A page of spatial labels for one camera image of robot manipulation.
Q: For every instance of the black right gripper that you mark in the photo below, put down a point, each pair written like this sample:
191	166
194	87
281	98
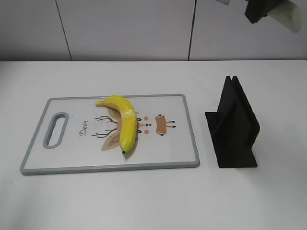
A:
257	9

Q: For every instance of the yellow plastic banana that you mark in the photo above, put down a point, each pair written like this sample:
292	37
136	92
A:
128	116

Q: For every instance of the black knife stand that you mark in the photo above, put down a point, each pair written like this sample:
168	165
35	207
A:
233	127

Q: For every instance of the white grey-rimmed cutting board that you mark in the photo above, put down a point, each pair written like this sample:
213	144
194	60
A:
75	136

